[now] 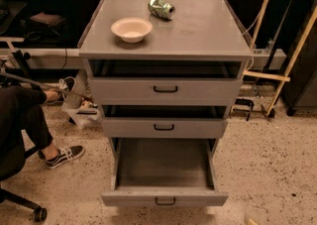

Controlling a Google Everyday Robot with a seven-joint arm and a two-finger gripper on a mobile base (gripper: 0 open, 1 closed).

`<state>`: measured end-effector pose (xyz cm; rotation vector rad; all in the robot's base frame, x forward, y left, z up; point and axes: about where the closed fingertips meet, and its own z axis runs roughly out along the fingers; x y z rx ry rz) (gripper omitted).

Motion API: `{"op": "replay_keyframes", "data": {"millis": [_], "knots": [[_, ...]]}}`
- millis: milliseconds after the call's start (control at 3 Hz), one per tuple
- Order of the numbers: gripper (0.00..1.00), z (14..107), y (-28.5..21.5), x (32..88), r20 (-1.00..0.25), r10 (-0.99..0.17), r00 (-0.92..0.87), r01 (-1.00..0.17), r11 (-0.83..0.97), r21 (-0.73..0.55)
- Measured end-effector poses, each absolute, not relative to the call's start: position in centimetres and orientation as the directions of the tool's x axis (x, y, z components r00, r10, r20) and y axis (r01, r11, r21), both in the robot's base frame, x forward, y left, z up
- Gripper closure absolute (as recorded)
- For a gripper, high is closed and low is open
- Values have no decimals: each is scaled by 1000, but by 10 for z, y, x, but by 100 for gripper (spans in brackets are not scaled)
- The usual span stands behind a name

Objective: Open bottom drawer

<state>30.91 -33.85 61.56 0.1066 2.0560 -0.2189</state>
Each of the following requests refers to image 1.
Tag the grey bottom drawer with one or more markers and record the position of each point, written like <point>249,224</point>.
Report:
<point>164,173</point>

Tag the grey drawer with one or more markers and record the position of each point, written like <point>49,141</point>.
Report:
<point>164,121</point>
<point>164,82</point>
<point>164,173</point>

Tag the grey drawer cabinet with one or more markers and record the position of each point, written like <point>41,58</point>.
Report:
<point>199,30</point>

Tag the grey middle drawer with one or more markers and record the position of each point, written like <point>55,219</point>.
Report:
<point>164,121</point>

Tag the grey top drawer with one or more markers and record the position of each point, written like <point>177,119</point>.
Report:
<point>164,82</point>

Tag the crushed green soda can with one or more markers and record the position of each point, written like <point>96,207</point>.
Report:
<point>161,9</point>

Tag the black white sneaker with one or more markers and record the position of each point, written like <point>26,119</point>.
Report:
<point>64,84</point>
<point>66,155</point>

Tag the brown box on shelf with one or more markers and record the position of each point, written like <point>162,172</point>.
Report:
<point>44,19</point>

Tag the seated person in black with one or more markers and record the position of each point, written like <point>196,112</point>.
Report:
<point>20,109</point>

